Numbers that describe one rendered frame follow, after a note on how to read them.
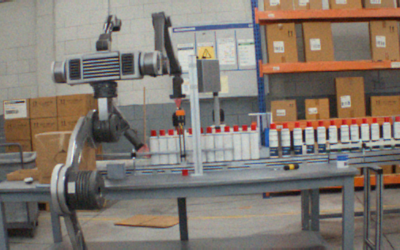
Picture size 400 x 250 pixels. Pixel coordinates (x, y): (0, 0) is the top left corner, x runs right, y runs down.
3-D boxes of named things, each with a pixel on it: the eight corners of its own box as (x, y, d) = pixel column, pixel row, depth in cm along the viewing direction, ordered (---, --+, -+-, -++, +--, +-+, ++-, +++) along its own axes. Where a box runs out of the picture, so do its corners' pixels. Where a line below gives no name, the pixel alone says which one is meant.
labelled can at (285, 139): (290, 156, 354) (288, 122, 353) (291, 157, 349) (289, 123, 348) (281, 157, 354) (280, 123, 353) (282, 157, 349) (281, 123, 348)
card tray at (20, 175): (61, 174, 370) (60, 168, 370) (50, 179, 344) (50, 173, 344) (20, 176, 371) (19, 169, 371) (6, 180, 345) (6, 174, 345)
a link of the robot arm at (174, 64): (151, 22, 341) (169, 19, 339) (152, 17, 345) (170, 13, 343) (167, 77, 370) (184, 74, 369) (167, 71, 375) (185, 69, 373)
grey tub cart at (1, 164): (-7, 225, 609) (-16, 140, 604) (46, 223, 620) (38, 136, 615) (-21, 244, 522) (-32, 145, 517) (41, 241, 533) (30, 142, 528)
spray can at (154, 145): (160, 164, 357) (157, 130, 356) (160, 164, 352) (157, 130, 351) (151, 164, 357) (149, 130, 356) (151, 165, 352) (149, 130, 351)
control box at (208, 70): (221, 92, 347) (219, 58, 346) (204, 92, 333) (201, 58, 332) (207, 92, 353) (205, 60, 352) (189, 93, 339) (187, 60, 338)
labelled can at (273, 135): (277, 157, 355) (276, 123, 353) (278, 157, 349) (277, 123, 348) (269, 157, 355) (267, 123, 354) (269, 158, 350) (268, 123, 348)
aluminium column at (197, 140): (202, 173, 342) (195, 55, 338) (202, 174, 337) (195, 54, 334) (194, 174, 342) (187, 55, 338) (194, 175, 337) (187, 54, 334)
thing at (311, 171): (319, 151, 436) (319, 149, 436) (360, 173, 304) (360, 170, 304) (45, 166, 443) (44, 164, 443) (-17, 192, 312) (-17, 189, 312)
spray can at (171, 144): (178, 163, 356) (175, 128, 355) (175, 164, 351) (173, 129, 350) (170, 164, 357) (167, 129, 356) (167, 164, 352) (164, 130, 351)
